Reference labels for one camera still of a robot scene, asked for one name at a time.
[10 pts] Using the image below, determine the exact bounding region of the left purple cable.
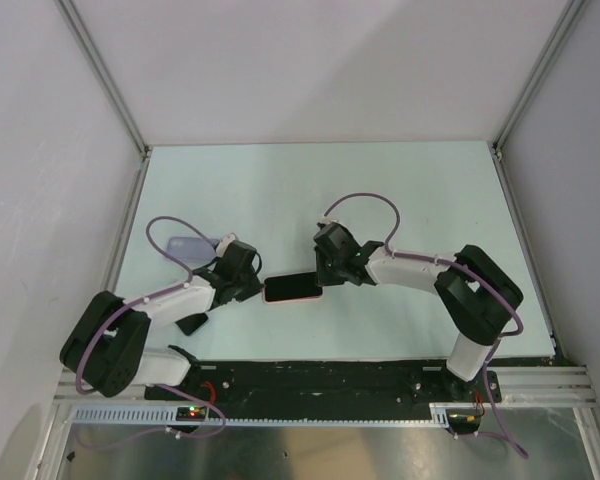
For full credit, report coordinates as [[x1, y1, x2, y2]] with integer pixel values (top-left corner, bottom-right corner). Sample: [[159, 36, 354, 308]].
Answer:
[[73, 215, 231, 451]]

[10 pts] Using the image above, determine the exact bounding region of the right aluminium frame post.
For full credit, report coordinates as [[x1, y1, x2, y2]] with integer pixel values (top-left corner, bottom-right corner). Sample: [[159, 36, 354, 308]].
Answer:
[[491, 0, 590, 160]]

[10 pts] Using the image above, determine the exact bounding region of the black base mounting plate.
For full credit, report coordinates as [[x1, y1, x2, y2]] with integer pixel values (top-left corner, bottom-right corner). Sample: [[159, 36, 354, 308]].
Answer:
[[144, 357, 504, 421]]

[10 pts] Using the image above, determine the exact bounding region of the black smartphone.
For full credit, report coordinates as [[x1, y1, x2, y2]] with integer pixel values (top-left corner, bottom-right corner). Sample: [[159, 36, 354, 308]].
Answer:
[[265, 272, 324, 302]]

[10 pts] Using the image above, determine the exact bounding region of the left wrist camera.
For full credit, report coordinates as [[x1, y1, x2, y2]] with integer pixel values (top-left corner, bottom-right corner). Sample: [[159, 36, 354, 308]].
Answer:
[[215, 233, 238, 256]]

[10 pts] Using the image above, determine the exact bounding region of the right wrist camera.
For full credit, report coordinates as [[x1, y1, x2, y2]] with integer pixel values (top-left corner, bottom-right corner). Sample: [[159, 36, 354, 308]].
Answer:
[[317, 216, 340, 228]]

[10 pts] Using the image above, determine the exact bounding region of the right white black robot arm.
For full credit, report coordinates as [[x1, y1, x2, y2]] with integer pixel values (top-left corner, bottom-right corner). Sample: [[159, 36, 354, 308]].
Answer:
[[313, 222, 524, 401]]

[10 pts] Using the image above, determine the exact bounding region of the grey slotted cable duct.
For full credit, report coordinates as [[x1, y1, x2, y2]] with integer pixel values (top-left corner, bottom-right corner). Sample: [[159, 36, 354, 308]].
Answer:
[[70, 404, 477, 428]]

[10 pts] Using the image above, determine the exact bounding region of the left aluminium frame post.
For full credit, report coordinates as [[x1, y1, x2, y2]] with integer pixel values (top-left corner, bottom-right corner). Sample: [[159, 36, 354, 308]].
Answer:
[[54, 0, 150, 161]]

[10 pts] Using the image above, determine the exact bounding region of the translucent purple phone case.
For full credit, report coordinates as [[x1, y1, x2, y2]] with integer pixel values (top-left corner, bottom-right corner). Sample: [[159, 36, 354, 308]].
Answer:
[[165, 236, 219, 265]]

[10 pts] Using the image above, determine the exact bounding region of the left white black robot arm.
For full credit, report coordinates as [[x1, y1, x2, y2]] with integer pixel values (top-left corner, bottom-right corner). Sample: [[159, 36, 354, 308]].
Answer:
[[59, 235, 262, 399]]

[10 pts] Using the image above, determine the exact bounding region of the pink phone case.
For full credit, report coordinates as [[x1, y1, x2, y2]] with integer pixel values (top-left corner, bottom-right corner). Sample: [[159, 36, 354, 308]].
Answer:
[[262, 272, 325, 305]]

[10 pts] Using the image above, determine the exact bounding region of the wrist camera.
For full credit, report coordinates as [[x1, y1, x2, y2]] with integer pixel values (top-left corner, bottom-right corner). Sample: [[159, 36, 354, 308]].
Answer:
[[215, 233, 238, 256], [317, 216, 340, 228]]

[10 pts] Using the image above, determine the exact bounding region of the aluminium frame post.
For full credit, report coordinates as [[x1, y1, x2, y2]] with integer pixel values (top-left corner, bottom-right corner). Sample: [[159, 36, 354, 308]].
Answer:
[[491, 0, 590, 160], [54, 0, 150, 161]]

